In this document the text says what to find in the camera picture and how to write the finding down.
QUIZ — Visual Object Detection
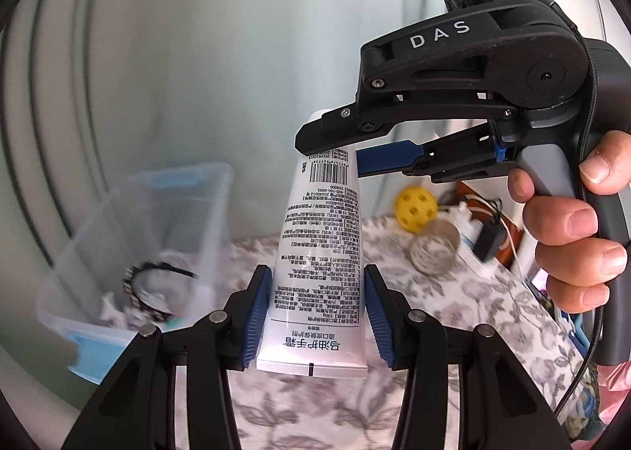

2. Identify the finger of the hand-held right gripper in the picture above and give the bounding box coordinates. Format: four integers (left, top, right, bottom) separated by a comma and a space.
355, 121, 495, 183
295, 91, 518, 156

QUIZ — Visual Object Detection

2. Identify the yellow perforated ball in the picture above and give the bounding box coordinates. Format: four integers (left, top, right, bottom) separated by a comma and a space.
394, 186, 439, 234

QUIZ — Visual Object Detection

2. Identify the white hand cream tube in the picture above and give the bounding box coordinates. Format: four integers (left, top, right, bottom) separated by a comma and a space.
256, 108, 370, 379

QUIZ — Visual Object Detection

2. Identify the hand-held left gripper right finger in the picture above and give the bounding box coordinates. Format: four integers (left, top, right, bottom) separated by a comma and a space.
363, 265, 573, 450

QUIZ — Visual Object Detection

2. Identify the pink cloth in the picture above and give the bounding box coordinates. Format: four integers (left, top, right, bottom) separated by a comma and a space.
594, 360, 631, 450

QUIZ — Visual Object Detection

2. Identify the black beaded headband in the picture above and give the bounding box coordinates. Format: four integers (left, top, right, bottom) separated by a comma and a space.
122, 261, 199, 329

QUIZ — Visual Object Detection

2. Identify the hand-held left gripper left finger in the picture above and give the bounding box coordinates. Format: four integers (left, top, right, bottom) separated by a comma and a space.
64, 265, 273, 450

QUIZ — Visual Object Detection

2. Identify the pale green curtain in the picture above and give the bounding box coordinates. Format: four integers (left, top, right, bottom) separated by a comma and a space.
0, 0, 459, 283

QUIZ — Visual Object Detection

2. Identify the floral tablecloth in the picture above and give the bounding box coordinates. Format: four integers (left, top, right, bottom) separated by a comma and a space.
172, 215, 601, 450

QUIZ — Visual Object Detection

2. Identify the clear plastic storage box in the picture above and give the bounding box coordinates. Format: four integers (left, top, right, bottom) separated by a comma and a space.
36, 162, 235, 388

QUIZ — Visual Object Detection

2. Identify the black charger with white cable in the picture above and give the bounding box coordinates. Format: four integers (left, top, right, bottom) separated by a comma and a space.
463, 194, 524, 279

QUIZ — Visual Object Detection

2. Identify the person's right hand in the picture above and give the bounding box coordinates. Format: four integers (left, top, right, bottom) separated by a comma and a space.
508, 129, 631, 316

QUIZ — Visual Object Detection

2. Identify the black power adapter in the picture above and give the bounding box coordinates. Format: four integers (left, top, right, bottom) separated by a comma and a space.
473, 218, 510, 264

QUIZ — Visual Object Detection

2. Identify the round metal tin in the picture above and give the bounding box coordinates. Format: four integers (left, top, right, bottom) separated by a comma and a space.
409, 220, 462, 276

